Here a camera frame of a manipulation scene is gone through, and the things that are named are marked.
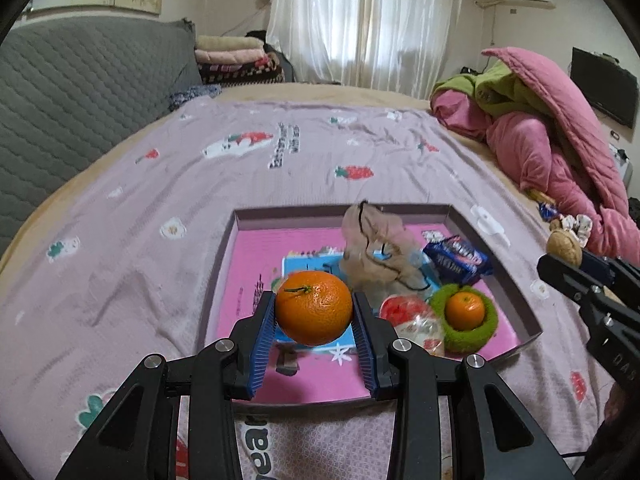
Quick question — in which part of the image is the green fuzzy hair ring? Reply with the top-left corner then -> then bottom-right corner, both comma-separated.
430,283 -> 498,353

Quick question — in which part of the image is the white toy egg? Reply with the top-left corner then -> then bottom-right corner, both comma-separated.
379,295 -> 447,357

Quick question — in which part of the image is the shallow grey box with pink book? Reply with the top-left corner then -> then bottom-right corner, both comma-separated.
200,203 -> 543,406

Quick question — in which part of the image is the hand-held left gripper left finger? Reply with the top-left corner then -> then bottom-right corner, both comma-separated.
55,290 -> 278,480

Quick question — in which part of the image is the beige mesh drawstring bag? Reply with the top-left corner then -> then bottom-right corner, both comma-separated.
341,200 -> 441,296

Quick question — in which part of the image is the walnut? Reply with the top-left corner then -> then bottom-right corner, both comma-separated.
546,228 -> 583,266

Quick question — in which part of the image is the white patterned scrunchie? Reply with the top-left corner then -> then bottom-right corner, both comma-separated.
561,212 -> 595,246

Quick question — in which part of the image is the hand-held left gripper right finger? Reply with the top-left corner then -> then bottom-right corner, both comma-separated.
351,290 -> 573,480

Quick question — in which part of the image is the blue cookie packet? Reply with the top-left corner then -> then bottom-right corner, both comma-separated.
422,235 -> 493,283

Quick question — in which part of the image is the person's right forearm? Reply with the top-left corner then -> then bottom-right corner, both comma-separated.
575,382 -> 640,480

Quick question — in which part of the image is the purple strawberry printed blanket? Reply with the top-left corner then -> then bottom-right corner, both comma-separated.
0,99 -> 626,480

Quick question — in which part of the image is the white cabinet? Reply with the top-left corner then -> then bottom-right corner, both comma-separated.
607,142 -> 633,181

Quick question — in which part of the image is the stack of folded blankets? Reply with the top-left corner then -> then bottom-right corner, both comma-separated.
194,34 -> 286,85

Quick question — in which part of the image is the dark blue knitted cloth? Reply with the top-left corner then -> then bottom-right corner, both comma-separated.
169,84 -> 222,111

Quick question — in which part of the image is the pink quilt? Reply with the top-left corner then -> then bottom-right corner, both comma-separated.
431,46 -> 640,266

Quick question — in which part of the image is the orange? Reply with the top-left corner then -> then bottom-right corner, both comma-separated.
445,291 -> 486,331
275,270 -> 353,346

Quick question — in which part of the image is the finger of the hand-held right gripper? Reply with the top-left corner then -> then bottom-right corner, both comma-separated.
537,254 -> 626,331
582,252 -> 640,306

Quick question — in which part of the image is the white sheer curtain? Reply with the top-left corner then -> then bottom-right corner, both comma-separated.
267,0 -> 466,98

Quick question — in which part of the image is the green blanket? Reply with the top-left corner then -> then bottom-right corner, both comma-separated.
432,60 -> 556,116

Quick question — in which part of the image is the black television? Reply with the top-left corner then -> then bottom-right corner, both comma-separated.
571,46 -> 640,128

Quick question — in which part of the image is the grey quilted headboard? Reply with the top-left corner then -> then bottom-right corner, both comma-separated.
0,19 -> 203,261

